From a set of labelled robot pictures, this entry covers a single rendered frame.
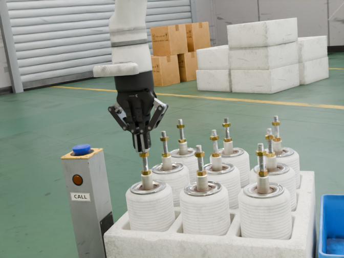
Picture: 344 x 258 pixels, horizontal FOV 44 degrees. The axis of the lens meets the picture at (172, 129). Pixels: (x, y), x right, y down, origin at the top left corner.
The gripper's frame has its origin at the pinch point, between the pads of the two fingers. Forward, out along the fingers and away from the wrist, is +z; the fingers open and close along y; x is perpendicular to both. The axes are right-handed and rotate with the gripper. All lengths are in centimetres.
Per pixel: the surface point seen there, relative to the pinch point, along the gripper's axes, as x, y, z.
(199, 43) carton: -373, 136, -3
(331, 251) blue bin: -27, -33, 34
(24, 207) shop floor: -33, 72, 35
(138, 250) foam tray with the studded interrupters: 7.4, -0.7, 19.8
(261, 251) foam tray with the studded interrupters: 5.1, -24.5, 18.0
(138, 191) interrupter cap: 2.6, 0.6, 9.7
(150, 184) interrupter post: 0.3, -1.0, 8.9
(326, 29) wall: -574, 26, 1
